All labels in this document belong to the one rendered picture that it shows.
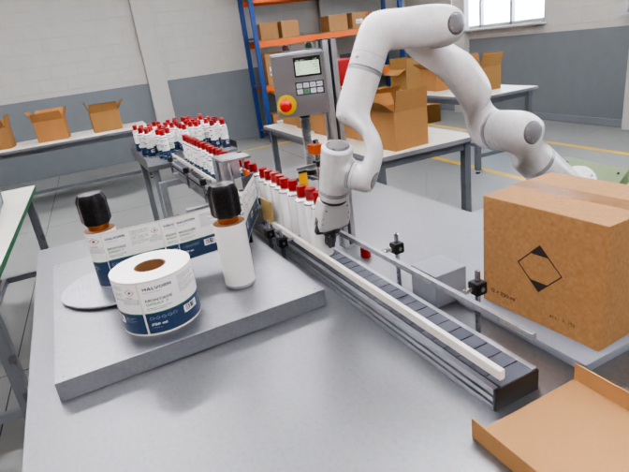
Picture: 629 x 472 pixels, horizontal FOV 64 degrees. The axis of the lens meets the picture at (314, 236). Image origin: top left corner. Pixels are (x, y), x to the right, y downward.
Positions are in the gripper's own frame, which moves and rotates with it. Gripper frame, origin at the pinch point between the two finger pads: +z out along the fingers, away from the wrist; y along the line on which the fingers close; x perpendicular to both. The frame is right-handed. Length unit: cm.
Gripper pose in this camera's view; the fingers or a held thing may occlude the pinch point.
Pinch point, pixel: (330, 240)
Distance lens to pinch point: 149.1
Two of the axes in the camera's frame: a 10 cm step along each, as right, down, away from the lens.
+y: -8.8, 2.7, -3.8
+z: -0.4, 7.8, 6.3
